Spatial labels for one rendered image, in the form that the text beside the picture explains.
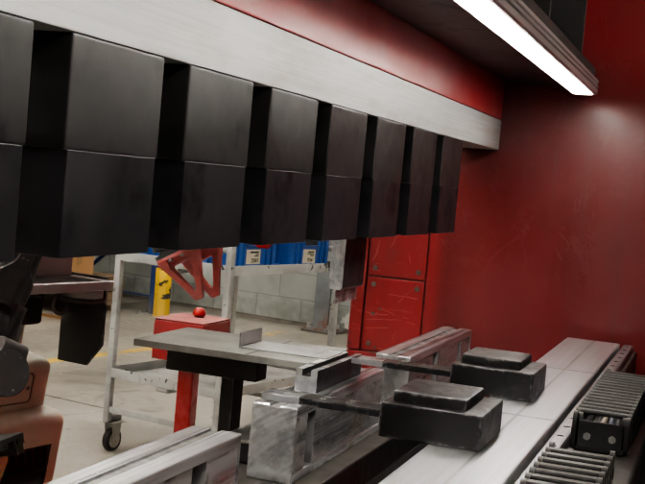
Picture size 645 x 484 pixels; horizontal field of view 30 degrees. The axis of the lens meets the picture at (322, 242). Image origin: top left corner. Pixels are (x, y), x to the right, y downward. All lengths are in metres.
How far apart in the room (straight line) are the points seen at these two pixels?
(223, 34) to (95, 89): 0.24
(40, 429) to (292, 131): 0.99
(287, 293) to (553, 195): 7.76
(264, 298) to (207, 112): 9.19
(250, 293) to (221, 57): 9.26
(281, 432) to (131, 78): 0.63
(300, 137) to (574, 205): 1.21
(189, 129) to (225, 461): 0.38
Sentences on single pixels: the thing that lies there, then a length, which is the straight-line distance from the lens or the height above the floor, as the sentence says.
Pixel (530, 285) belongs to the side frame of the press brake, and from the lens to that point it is 2.50.
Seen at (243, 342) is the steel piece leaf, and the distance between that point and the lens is 1.72.
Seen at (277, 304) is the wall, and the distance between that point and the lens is 10.22.
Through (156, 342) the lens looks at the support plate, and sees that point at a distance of 1.71.
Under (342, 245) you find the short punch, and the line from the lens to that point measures 1.64.
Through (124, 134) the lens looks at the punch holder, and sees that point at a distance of 0.97.
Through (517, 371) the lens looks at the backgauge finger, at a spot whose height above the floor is 1.02.
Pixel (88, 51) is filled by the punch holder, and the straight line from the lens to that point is 0.92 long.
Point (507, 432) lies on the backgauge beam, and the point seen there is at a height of 0.98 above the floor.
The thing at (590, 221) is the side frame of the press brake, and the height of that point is 1.21.
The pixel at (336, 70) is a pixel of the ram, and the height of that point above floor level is 1.38.
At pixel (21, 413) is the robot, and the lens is 2.14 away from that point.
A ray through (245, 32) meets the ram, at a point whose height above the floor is 1.38.
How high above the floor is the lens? 1.25
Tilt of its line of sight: 3 degrees down
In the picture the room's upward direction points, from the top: 5 degrees clockwise
